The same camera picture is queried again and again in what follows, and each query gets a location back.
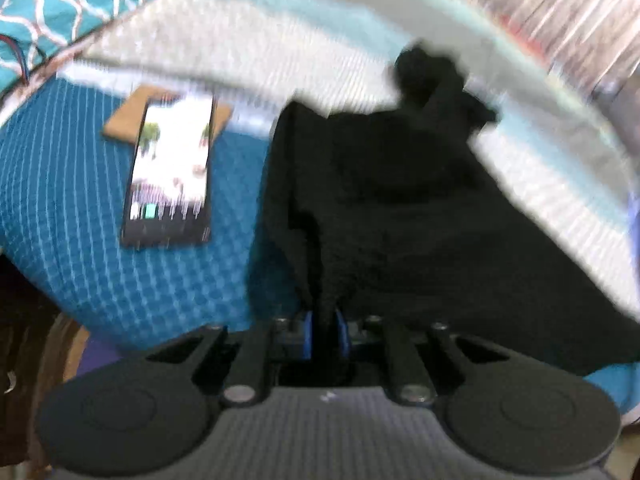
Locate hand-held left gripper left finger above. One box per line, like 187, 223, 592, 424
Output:
145, 309, 316, 407

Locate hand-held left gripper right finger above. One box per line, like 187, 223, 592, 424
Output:
333, 308, 507, 406

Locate black pants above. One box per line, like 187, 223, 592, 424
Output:
248, 46, 640, 377

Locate black smartphone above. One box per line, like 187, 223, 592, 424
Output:
120, 94, 217, 250

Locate patterned teal grey bed sheet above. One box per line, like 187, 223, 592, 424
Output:
0, 0, 640, 413

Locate brown wallet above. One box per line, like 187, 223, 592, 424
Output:
102, 85, 235, 144

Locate beige leaf print curtain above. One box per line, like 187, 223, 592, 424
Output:
440, 0, 640, 101

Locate teal white lattice quilt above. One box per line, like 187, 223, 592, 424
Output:
0, 0, 170, 92

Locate red black cable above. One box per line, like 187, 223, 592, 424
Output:
0, 34, 32, 86

